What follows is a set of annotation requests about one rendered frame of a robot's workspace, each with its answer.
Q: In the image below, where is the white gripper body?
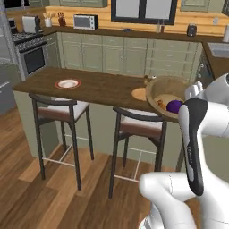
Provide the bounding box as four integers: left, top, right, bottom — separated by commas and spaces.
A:
184, 83, 205, 101

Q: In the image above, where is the purple eggplant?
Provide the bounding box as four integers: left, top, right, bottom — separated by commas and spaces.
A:
165, 99, 184, 115

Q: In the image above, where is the wooden bowl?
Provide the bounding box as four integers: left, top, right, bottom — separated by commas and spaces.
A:
144, 75, 192, 123

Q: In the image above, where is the grey steel fridge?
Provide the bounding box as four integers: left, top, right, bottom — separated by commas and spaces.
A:
0, 12, 22, 116

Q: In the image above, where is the grey sink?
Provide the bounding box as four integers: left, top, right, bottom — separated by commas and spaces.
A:
207, 42, 229, 59

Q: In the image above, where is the dark grey jar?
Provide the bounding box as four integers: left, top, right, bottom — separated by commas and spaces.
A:
186, 23, 198, 38

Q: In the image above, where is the dark stool with white seat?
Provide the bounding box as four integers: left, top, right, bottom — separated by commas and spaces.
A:
28, 92, 95, 191
107, 106, 168, 199

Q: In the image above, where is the white paper towel roll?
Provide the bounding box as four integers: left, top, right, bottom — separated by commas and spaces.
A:
222, 24, 229, 44

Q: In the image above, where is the green base cupboard run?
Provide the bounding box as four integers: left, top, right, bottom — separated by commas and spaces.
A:
44, 31, 204, 82

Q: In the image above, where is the black framed window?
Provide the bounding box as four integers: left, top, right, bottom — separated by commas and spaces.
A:
110, 0, 179, 26

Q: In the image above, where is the white plate with red rim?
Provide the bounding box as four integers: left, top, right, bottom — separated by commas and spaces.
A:
55, 78, 81, 90

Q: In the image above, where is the white microwave oven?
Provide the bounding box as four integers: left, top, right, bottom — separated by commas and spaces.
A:
72, 13, 99, 31

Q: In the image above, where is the brown knife block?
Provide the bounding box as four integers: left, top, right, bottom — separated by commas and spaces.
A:
57, 12, 67, 28

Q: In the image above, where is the white pot with tools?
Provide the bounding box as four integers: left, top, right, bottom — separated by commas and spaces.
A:
42, 12, 56, 29

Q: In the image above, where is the steel oven with hob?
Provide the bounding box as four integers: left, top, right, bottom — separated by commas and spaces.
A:
12, 31, 48, 79

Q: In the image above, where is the white toaster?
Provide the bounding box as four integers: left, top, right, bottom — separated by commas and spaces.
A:
21, 14, 42, 34

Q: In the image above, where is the black coffee machine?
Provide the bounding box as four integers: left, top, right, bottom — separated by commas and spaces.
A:
8, 18, 19, 34

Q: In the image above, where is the green wall cupboard run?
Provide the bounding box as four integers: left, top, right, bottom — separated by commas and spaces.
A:
28, 0, 109, 9

